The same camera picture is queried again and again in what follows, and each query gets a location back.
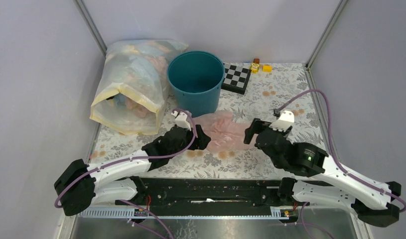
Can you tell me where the pink plastic trash bag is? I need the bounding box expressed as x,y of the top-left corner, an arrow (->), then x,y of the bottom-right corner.
194,111 -> 255,153

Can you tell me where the teal plastic trash bin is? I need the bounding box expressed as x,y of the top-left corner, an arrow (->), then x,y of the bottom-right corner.
167,51 -> 225,117

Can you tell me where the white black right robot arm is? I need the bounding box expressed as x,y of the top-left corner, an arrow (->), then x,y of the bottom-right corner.
244,118 -> 402,228

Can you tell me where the floral patterned table mat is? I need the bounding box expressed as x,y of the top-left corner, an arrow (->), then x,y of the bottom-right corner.
89,62 -> 329,180

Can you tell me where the black white checkerboard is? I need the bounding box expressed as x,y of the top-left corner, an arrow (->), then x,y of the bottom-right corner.
221,63 -> 251,95

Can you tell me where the yellow toy block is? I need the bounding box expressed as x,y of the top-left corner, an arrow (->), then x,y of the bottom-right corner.
262,65 -> 272,72

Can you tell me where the yellow toy figure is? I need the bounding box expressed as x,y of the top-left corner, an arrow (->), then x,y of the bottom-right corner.
250,62 -> 260,74

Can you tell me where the large translucent yellow-trimmed bag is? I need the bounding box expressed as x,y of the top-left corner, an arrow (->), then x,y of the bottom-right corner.
90,39 -> 188,135

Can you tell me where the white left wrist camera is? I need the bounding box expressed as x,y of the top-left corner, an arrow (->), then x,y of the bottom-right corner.
171,111 -> 192,130

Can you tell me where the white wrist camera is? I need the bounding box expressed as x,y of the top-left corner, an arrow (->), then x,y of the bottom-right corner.
269,109 -> 294,132
171,111 -> 192,130

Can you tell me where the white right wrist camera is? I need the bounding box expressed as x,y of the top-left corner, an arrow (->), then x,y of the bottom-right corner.
269,109 -> 294,132

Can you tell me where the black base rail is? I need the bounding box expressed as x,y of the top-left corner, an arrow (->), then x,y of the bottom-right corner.
130,177 -> 303,219

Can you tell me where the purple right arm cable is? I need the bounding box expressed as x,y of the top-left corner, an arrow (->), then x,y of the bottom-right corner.
273,89 -> 406,213

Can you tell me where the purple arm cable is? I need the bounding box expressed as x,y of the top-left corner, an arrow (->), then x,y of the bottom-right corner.
54,108 -> 199,209
273,89 -> 406,213

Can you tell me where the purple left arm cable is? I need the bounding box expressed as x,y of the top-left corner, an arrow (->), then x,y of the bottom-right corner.
54,108 -> 199,209

